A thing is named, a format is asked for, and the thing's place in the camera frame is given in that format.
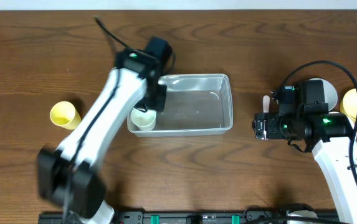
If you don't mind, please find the white plastic cup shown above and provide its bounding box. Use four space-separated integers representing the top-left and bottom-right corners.
130 108 157 131

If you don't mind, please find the grey plastic bowl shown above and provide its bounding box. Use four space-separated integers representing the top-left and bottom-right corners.
320 78 338 111

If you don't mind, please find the yellow plastic cup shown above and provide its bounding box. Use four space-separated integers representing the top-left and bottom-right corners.
50 101 82 130

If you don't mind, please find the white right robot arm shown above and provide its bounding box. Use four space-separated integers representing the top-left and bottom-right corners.
252 113 357 223

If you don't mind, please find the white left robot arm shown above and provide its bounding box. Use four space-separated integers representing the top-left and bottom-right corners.
37 47 176 223

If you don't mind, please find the clear plastic container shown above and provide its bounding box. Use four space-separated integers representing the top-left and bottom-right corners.
127 73 233 137

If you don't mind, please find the white plastic fork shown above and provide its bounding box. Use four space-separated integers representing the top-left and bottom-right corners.
262 95 270 113

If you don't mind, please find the white plastic bowl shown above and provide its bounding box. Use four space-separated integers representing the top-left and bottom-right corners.
288 210 318 218

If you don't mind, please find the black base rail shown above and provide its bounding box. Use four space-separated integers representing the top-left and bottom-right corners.
37 208 339 224

